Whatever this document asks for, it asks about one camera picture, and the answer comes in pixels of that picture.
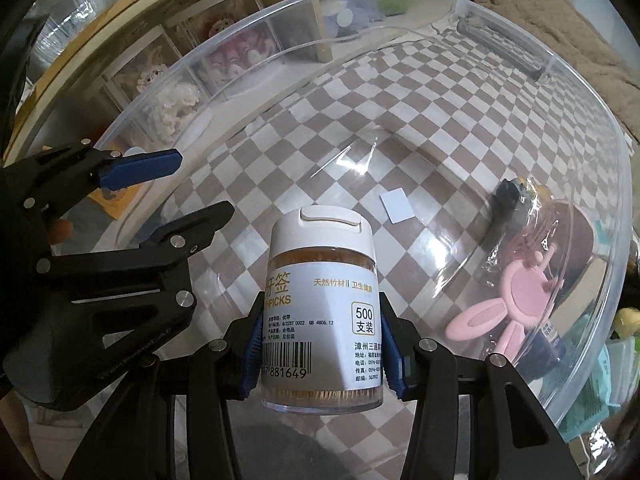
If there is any small black object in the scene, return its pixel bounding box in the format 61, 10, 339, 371
487, 177, 526, 231

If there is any wooden shelf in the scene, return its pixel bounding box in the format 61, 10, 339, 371
10, 0, 341, 126

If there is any clear plastic container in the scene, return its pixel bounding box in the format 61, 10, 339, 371
95, 0, 636, 428

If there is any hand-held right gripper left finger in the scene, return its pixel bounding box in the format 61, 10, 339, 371
62, 290, 266, 480

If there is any dark blue bottle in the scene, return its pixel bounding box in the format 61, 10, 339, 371
530, 320, 566, 381

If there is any clear display box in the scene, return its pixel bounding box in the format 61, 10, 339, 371
102, 25, 201, 111
167, 0, 286, 86

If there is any checkered bed sheet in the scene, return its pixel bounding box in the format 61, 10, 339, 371
100, 25, 621, 480

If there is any pink rabbit comb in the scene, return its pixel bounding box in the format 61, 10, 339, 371
446, 250, 563, 381

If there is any purple plush toy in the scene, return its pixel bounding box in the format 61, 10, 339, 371
322, 0, 363, 36

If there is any brown fleece blanket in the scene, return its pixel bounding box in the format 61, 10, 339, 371
470, 0, 640, 131

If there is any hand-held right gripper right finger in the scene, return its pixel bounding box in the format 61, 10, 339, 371
377, 292, 583, 480

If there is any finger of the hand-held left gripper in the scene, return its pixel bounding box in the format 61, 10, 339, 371
5, 144, 183, 216
35, 200, 236, 361

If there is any small white card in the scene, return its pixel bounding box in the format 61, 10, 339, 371
380, 191, 416, 223

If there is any green plush toy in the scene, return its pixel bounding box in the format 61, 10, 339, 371
370, 0, 416, 16

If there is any teal wipes packet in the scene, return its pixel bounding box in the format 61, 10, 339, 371
560, 340, 626, 441

